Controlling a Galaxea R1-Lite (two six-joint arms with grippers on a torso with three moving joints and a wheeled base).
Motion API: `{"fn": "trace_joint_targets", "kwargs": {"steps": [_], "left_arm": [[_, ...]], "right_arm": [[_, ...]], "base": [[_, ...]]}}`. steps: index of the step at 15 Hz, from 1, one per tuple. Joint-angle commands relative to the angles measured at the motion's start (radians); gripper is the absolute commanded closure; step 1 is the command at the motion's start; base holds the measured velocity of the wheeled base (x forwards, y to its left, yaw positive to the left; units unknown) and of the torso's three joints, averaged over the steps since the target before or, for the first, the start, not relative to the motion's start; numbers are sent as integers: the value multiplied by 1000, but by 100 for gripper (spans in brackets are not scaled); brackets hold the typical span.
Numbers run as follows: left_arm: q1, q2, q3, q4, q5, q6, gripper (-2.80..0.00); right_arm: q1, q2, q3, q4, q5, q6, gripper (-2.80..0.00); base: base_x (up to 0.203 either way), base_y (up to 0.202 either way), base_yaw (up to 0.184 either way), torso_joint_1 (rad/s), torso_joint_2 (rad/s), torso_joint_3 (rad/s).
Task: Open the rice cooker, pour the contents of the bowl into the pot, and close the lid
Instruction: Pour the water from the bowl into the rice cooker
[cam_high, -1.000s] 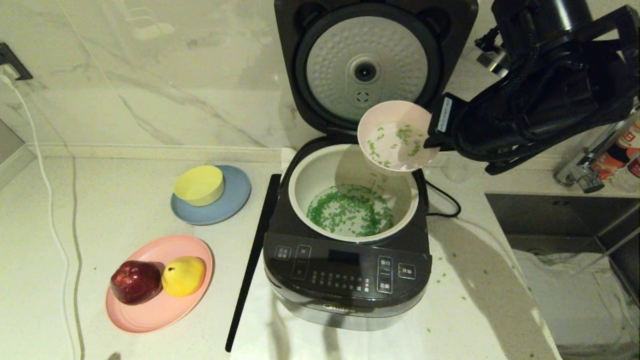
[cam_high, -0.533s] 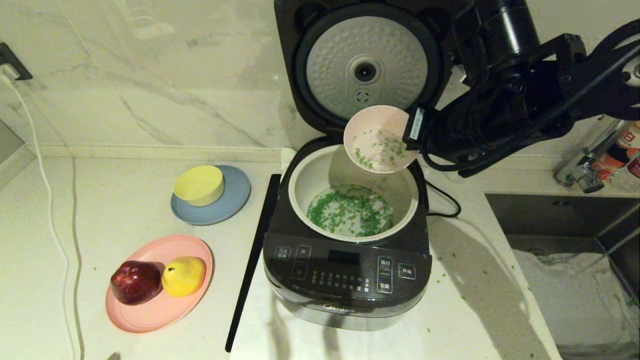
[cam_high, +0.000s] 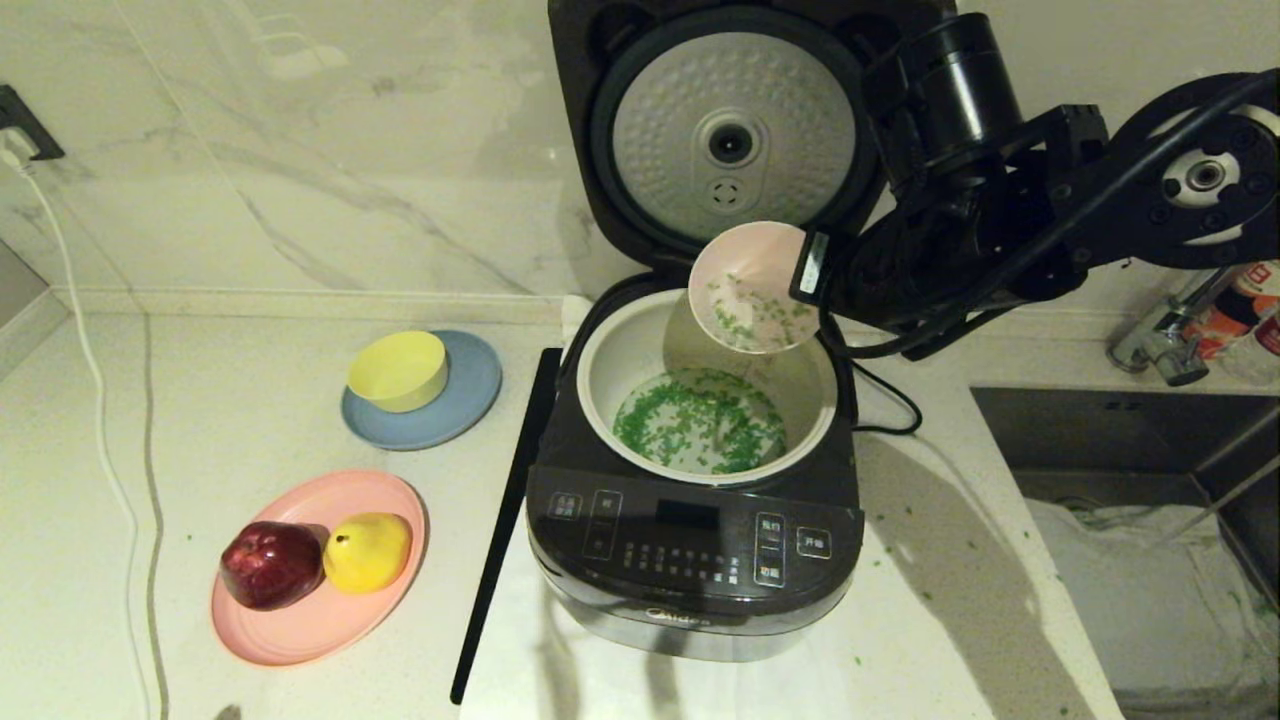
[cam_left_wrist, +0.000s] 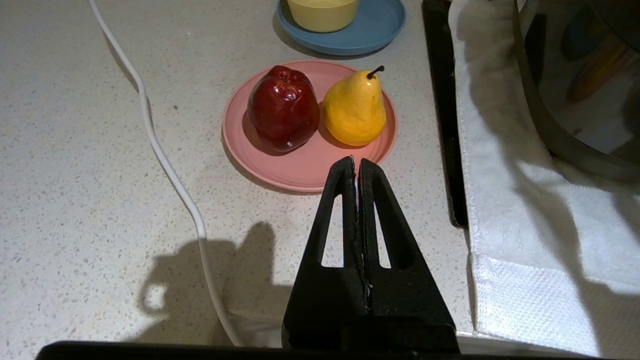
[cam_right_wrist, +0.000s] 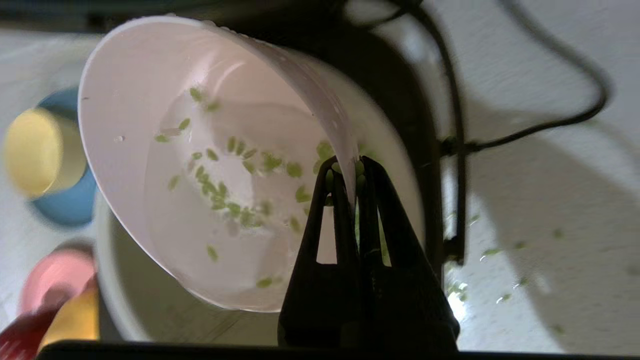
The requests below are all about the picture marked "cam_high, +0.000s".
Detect pale pink bowl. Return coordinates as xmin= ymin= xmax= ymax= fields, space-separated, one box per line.
xmin=688 ymin=221 xmax=825 ymax=356

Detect black rice cooker lid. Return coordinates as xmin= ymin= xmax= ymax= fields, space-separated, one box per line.
xmin=548 ymin=0 xmax=959 ymax=288

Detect white inner pot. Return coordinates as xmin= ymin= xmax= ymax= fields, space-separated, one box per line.
xmin=576 ymin=288 xmax=840 ymax=488

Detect black rice cooker body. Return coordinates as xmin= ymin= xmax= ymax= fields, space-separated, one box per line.
xmin=524 ymin=275 xmax=867 ymax=665

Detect yellow bowl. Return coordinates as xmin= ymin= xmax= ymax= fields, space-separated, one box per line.
xmin=346 ymin=331 xmax=450 ymax=415

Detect green chopped vegetables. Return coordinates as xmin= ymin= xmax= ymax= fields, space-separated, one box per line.
xmin=612 ymin=368 xmax=789 ymax=476

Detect stainless steel sink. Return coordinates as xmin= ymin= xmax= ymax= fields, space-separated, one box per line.
xmin=968 ymin=385 xmax=1280 ymax=720

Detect chrome faucet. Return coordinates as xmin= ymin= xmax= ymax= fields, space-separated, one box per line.
xmin=1106 ymin=265 xmax=1246 ymax=389

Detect red white label bottle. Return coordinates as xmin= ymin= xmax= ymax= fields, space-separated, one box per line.
xmin=1195 ymin=260 xmax=1280 ymax=361

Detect blue plate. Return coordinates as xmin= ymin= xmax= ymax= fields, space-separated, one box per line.
xmin=341 ymin=330 xmax=504 ymax=453

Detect white cloth in sink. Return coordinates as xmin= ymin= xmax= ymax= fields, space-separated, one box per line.
xmin=1025 ymin=503 xmax=1280 ymax=706

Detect black tray edge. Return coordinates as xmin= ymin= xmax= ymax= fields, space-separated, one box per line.
xmin=449 ymin=347 xmax=563 ymax=707

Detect yellow pear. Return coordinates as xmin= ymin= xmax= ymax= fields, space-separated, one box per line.
xmin=321 ymin=511 xmax=414 ymax=597

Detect red apple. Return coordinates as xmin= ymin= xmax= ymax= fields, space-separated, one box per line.
xmin=220 ymin=520 xmax=329 ymax=612

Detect pink plate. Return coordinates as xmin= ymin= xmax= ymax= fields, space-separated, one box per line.
xmin=210 ymin=469 xmax=429 ymax=669

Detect black power cable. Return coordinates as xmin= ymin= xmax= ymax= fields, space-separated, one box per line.
xmin=850 ymin=358 xmax=923 ymax=437

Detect white power cable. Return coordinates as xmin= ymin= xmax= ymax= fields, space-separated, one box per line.
xmin=0 ymin=135 xmax=167 ymax=720

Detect black wall socket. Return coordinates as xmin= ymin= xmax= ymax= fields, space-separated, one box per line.
xmin=0 ymin=85 xmax=64 ymax=163

